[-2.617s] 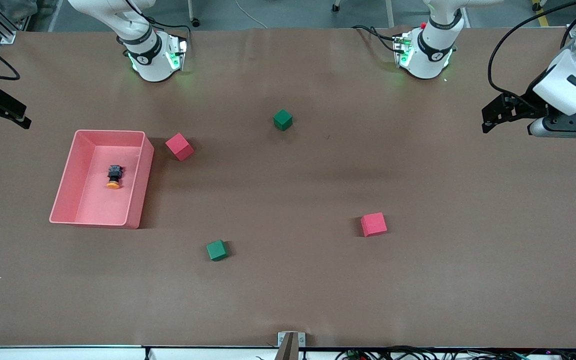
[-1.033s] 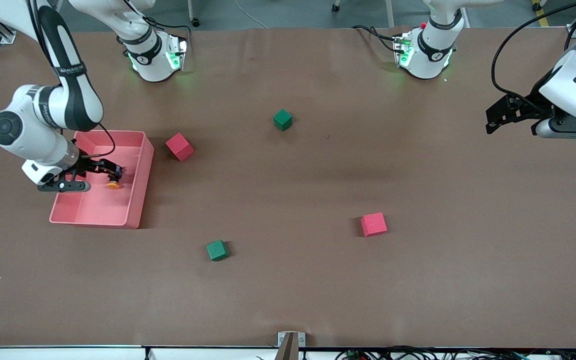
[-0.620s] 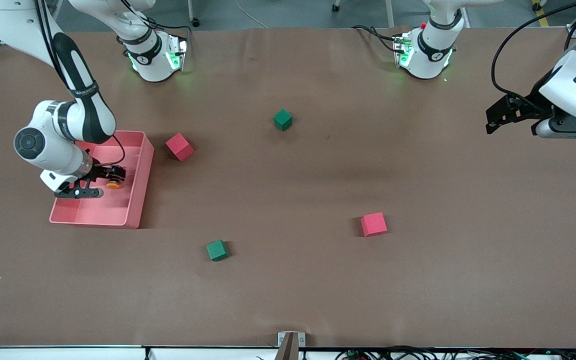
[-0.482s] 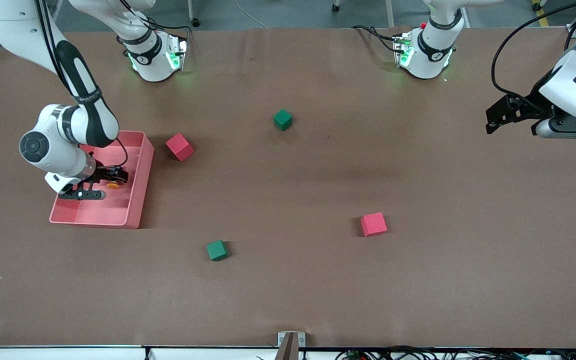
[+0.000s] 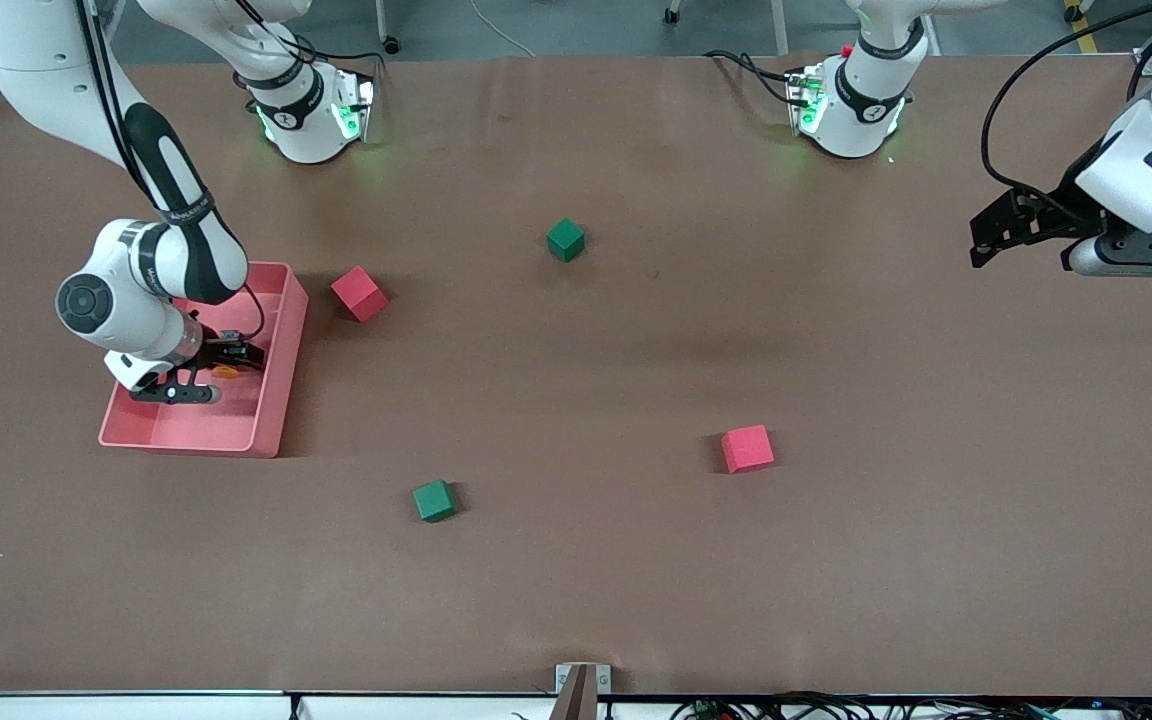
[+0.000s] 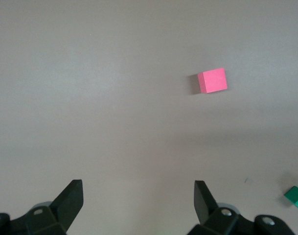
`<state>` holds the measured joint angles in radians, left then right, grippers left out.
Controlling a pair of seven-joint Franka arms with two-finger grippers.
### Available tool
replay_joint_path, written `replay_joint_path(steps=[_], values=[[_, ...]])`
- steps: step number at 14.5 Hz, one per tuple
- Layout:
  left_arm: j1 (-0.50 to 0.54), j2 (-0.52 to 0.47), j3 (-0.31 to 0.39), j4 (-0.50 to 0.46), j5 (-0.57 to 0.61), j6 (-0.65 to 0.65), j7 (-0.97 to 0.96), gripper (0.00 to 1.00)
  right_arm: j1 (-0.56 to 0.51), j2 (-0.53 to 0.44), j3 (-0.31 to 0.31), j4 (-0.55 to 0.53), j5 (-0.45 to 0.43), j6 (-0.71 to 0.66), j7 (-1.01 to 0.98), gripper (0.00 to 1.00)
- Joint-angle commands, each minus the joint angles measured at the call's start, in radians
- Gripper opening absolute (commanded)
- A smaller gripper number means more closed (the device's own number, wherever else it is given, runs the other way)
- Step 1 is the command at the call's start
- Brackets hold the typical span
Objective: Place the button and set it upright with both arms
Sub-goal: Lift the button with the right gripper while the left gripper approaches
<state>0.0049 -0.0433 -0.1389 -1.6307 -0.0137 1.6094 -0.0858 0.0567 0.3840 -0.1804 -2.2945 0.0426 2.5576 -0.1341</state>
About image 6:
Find pink cube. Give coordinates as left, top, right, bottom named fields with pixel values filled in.
left=197, top=68, right=228, bottom=94

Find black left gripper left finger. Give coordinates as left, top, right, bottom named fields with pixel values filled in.
left=25, top=179, right=84, bottom=235

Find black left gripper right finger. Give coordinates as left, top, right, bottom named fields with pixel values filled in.
left=187, top=180, right=240, bottom=235

